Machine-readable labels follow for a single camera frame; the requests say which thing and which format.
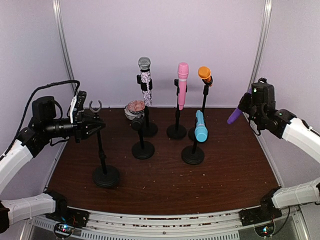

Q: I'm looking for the silver rhinestone microphone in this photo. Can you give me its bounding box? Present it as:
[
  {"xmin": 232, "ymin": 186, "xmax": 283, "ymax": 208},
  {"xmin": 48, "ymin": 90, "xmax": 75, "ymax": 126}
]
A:
[{"xmin": 137, "ymin": 56, "xmax": 153, "ymax": 107}]

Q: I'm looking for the rhinestone microphone's black stand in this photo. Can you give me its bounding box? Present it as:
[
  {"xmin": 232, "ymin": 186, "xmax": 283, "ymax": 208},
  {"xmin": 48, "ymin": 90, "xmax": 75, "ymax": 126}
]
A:
[{"xmin": 135, "ymin": 74, "xmax": 159, "ymax": 138}]

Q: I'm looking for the purple microphone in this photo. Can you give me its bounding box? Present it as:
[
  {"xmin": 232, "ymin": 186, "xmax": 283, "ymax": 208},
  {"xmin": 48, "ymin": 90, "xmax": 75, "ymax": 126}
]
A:
[{"xmin": 226, "ymin": 91, "xmax": 252, "ymax": 125}]

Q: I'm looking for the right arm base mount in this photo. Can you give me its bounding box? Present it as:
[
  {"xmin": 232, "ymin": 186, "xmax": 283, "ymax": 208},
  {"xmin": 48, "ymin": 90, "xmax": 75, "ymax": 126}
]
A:
[{"xmin": 238, "ymin": 207, "xmax": 282, "ymax": 238}]

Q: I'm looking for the pink microphone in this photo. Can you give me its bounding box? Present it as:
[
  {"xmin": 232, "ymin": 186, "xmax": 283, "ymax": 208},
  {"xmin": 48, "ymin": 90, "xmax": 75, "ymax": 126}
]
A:
[{"xmin": 177, "ymin": 62, "xmax": 189, "ymax": 111}]

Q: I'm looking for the pink microphone's black stand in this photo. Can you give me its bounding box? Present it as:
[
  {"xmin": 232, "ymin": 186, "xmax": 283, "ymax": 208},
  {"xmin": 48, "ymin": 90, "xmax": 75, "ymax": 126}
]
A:
[{"xmin": 166, "ymin": 79, "xmax": 187, "ymax": 140}]

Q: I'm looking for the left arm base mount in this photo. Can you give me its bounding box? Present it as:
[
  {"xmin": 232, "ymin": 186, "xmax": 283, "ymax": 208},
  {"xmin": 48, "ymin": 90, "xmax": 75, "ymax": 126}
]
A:
[{"xmin": 45, "ymin": 208, "xmax": 90, "ymax": 239}]

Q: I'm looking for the right aluminium frame post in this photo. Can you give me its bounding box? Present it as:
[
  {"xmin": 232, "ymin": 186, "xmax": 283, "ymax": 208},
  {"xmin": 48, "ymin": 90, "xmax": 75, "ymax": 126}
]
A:
[{"xmin": 245, "ymin": 0, "xmax": 273, "ymax": 93}]

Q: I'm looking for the aluminium frame post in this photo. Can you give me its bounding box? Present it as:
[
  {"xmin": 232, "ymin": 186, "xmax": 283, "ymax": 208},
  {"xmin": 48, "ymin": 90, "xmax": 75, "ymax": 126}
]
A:
[
  {"xmin": 245, "ymin": 0, "xmax": 273, "ymax": 93},
  {"xmin": 51, "ymin": 0, "xmax": 84, "ymax": 112}
]

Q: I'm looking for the front aluminium rail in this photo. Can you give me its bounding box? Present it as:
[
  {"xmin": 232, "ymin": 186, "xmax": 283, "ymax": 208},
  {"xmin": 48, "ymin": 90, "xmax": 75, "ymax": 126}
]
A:
[{"xmin": 24, "ymin": 207, "xmax": 308, "ymax": 240}]

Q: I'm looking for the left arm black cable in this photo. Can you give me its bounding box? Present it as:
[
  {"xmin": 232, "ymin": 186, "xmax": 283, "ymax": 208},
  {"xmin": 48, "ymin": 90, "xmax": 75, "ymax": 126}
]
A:
[{"xmin": 4, "ymin": 79, "xmax": 81, "ymax": 156}]

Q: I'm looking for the black microphone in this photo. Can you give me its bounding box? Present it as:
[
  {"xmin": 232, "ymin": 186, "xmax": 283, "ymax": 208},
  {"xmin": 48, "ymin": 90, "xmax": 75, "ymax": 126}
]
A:
[{"xmin": 131, "ymin": 115, "xmax": 144, "ymax": 131}]

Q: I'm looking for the purple microphone's black stand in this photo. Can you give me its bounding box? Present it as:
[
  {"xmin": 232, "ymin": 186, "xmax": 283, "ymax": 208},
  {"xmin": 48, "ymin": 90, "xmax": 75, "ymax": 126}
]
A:
[{"xmin": 89, "ymin": 100, "xmax": 120, "ymax": 188}]

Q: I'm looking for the orange microphone's black stand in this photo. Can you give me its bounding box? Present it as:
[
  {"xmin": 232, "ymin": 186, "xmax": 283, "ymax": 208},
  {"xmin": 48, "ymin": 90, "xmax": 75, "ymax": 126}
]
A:
[{"xmin": 188, "ymin": 84, "xmax": 209, "ymax": 141}]

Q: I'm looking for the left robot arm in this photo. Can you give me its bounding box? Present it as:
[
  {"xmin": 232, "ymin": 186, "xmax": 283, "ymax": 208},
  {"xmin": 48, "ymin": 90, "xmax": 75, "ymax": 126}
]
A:
[{"xmin": 0, "ymin": 95, "xmax": 106, "ymax": 233}]

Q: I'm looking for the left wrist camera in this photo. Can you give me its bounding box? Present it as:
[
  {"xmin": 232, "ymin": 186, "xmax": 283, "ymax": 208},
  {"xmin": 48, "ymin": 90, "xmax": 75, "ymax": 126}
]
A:
[{"xmin": 67, "ymin": 90, "xmax": 87, "ymax": 124}]

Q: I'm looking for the blue microphone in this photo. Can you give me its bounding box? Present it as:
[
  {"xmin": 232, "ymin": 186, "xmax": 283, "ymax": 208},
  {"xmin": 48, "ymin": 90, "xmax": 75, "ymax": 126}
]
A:
[{"xmin": 194, "ymin": 110, "xmax": 208, "ymax": 143}]

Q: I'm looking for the orange microphone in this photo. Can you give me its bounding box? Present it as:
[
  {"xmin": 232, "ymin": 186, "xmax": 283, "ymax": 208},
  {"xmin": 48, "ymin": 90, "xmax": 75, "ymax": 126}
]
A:
[{"xmin": 198, "ymin": 66, "xmax": 214, "ymax": 87}]

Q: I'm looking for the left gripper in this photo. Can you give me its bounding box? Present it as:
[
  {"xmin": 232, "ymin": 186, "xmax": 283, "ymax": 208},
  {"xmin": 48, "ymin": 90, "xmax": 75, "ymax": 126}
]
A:
[{"xmin": 43, "ymin": 111, "xmax": 105, "ymax": 143}]

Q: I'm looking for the blue microphone's black stand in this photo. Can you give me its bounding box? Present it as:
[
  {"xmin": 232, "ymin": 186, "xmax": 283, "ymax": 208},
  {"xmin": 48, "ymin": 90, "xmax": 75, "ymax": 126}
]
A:
[{"xmin": 180, "ymin": 118, "xmax": 206, "ymax": 166}]

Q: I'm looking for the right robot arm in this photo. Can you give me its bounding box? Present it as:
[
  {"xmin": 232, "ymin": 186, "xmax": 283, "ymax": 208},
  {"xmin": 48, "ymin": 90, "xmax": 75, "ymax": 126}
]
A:
[{"xmin": 238, "ymin": 78, "xmax": 320, "ymax": 221}]

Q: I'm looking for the left aluminium frame post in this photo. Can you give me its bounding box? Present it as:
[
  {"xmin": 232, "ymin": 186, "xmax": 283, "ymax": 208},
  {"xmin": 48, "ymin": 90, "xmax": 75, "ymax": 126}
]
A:
[{"xmin": 51, "ymin": 0, "xmax": 84, "ymax": 112}]

